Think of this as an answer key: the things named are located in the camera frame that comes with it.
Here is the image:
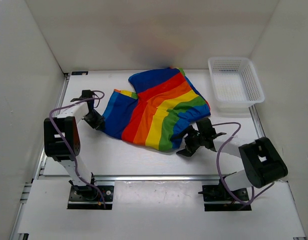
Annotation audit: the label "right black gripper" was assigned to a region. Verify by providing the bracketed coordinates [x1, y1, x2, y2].
[171, 125, 205, 157]

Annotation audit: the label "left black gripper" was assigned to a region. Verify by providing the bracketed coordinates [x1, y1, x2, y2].
[82, 110, 105, 131]

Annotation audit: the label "rainbow striped shorts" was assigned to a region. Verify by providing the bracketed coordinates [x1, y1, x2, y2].
[103, 68, 211, 152]

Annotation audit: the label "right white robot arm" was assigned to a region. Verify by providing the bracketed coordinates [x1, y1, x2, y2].
[171, 118, 288, 201]

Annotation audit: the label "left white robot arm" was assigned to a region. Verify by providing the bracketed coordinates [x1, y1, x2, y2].
[44, 89, 105, 200]

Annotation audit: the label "black corner label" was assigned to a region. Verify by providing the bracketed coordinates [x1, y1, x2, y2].
[71, 71, 89, 76]

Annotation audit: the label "white plastic basket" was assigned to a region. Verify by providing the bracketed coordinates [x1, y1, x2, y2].
[208, 56, 265, 111]

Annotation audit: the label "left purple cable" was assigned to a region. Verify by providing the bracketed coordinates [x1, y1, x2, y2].
[49, 89, 107, 210]

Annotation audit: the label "purple cable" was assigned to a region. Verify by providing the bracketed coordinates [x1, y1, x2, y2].
[49, 89, 107, 210]
[211, 121, 275, 206]

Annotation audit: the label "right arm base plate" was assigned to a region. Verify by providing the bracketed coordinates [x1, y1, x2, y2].
[199, 185, 252, 212]

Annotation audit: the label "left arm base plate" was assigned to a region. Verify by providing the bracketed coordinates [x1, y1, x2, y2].
[67, 185, 114, 210]

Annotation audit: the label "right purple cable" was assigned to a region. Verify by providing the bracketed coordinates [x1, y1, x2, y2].
[211, 121, 275, 206]

